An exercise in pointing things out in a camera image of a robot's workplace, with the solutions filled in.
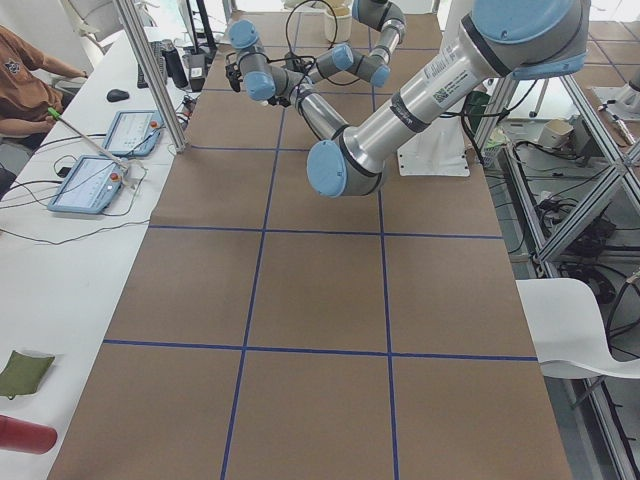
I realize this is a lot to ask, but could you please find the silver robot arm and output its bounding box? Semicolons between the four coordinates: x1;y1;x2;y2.
227;1;590;198
302;1;406;88

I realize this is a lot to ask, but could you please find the far blue teach pendant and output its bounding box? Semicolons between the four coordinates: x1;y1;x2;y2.
103;110;164;157

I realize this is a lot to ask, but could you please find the blue teach pendant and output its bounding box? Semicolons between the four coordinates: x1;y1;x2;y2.
47;155;124;215
103;110;164;157

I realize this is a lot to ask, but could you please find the black water bottle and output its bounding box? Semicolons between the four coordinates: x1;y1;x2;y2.
164;47;189;89

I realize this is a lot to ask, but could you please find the cream plastic bin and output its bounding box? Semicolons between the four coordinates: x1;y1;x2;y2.
324;4;352;44

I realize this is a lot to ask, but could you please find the near blue teach pendant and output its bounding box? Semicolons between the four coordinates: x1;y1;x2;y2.
47;155;124;215

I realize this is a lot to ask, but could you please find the black computer mouse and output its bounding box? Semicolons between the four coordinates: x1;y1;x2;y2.
106;89;130;103

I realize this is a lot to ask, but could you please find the white plastic chair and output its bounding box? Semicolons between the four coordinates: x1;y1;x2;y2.
516;278;639;379

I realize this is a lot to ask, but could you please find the metal stick green tip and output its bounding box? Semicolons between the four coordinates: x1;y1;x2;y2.
47;107;127;170

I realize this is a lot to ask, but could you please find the person in brown shirt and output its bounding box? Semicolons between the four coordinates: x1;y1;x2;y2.
1;27;88;150

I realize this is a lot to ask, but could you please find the green cloth pouch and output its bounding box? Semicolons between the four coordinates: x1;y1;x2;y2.
1;351;55;400

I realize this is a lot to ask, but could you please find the red cylinder bottle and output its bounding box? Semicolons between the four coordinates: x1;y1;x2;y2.
1;415;58;454

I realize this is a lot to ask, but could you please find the white camera stand pedestal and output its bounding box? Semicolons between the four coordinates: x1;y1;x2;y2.
394;0;501;178

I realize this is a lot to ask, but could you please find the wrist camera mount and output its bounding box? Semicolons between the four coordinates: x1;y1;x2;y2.
284;51;316;75
225;53;242;93

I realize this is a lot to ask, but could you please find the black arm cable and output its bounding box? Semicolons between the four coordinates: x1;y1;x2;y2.
284;0;351;61

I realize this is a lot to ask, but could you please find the aluminium frame post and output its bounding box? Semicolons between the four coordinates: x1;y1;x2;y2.
113;0;187;153

